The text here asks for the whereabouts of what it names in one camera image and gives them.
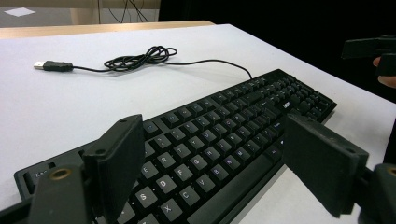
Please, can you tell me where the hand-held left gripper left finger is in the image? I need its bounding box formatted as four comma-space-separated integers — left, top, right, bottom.
82, 114, 146, 224

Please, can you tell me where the black curtain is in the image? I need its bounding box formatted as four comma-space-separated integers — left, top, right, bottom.
158, 0, 396, 105

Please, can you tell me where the black computer keyboard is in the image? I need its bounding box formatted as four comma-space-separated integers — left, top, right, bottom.
13, 68, 338, 224

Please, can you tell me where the bundle of black cables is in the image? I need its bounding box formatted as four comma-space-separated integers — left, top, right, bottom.
97, 0, 151, 24

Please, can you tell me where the black keyboard cable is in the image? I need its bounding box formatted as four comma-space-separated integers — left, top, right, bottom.
33, 45, 253, 79

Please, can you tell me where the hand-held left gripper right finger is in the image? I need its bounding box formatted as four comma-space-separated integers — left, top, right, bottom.
282, 113, 370, 218

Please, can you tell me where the light wooden table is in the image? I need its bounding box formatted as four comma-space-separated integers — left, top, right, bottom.
0, 20, 216, 40

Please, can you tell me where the white sheet on floor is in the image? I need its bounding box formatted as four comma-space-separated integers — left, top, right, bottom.
3, 7, 36, 18

